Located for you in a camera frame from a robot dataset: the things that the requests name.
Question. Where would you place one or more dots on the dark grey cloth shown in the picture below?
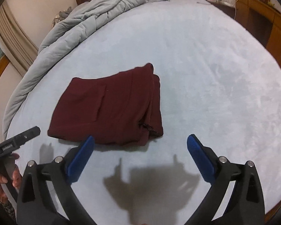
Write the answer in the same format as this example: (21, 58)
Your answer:
(64, 13)

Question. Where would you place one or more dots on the grey duvet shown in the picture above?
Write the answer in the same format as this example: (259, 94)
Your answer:
(84, 25)

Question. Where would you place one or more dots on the maroon pants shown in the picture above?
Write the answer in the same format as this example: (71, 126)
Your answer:
(107, 105)

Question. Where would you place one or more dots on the beige curtain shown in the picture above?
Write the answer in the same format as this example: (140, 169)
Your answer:
(14, 39)

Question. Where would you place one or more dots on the wooden cabinet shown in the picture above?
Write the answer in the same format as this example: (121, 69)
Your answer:
(278, 28)

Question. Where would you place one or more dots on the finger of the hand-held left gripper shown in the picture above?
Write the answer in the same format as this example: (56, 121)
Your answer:
(29, 133)

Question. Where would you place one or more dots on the bed with light blue sheet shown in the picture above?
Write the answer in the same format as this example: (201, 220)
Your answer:
(201, 75)

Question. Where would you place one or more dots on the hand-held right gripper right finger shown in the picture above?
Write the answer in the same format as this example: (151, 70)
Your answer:
(199, 154)

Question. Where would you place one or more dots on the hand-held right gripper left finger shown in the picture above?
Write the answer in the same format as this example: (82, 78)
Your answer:
(82, 159)

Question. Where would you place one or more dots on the person's left forearm checkered sleeve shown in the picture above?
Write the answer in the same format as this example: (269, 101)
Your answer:
(5, 209)

